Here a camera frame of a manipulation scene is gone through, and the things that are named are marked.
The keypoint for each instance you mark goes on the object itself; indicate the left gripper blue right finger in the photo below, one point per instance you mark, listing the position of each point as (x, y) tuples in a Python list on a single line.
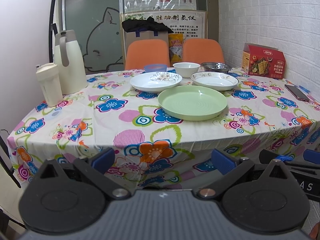
[(222, 162)]

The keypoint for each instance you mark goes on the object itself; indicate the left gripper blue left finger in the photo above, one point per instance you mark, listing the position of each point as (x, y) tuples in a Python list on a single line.
[(103, 161)]

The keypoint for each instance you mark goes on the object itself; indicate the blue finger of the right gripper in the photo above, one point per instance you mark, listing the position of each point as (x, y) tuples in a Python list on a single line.
[(265, 157), (312, 156)]

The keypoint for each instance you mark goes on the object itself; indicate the green plastic plate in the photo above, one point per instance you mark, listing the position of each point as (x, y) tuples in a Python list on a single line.
[(192, 103)]

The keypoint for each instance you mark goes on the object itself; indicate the white gold-rimmed deep plate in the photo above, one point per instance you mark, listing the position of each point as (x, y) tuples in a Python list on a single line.
[(215, 80)]

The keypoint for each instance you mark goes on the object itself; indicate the white floral plate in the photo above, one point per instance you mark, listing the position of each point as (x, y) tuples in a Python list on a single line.
[(155, 82)]

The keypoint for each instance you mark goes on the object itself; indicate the stainless steel bowl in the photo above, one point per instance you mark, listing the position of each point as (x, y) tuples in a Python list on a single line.
[(216, 67)]

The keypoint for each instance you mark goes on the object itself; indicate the white ceramic bowl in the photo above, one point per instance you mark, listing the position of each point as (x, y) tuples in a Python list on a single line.
[(186, 69)]

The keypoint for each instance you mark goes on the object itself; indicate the blue translucent plastic bowl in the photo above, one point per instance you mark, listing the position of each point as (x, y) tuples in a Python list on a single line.
[(155, 68)]

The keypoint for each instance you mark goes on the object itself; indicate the right hand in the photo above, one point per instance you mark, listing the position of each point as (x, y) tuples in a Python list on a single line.
[(315, 232)]

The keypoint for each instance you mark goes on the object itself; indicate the floral tablecloth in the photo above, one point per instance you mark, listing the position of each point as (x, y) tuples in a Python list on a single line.
[(153, 148)]

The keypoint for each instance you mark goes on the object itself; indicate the dark smartphone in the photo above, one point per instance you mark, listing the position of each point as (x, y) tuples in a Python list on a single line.
[(297, 93)]

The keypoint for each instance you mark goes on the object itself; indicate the red cracker box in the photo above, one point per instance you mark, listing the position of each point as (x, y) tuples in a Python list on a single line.
[(263, 61)]

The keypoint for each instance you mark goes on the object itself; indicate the cream shaker bottle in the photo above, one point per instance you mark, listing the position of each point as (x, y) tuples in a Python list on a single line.
[(48, 78)]

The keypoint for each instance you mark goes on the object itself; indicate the right orange chair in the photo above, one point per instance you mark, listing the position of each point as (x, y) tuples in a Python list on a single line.
[(201, 50)]

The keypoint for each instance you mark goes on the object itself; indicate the orange chair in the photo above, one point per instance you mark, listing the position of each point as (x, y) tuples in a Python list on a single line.
[(201, 50), (146, 52)]

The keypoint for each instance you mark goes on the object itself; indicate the cream thermos jug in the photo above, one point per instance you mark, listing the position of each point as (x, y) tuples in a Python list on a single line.
[(68, 58)]

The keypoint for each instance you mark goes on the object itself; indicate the left orange chair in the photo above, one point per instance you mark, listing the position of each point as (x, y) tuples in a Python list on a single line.
[(146, 52)]

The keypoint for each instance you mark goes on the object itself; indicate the yellow snack bag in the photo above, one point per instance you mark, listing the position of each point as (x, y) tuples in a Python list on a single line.
[(176, 42)]

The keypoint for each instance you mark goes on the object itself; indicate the chinese text poster board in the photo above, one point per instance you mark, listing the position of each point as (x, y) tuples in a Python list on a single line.
[(192, 24)]

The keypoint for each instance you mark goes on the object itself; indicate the black cloth on box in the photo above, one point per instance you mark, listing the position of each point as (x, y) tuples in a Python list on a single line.
[(149, 24)]

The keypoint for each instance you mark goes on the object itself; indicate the frosted glass cat door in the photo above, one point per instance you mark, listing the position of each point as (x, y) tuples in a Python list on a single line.
[(96, 24)]

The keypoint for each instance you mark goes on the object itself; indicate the cardboard box with blue handles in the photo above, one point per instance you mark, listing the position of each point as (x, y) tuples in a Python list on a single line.
[(144, 35)]

